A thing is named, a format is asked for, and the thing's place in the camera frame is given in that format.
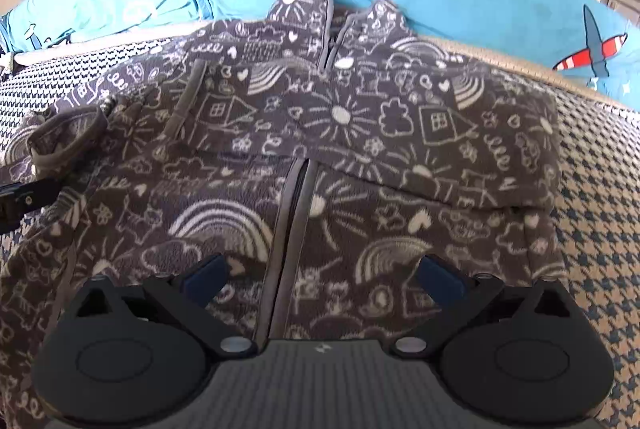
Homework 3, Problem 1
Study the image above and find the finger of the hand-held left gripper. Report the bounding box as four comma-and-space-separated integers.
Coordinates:
0, 179, 58, 235

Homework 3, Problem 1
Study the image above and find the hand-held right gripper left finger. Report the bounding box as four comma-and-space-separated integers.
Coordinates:
74, 253, 257, 357

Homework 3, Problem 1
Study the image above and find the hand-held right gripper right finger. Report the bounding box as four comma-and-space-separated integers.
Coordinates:
395, 253, 568, 357

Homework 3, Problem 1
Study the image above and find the grey doodle-print fleece jacket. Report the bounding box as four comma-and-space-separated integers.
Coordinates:
0, 0, 566, 429

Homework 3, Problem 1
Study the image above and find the houndstooth sofa seat cover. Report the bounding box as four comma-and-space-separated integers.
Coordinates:
0, 44, 640, 429

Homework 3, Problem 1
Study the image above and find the white freezer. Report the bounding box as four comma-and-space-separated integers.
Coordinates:
607, 0, 640, 22

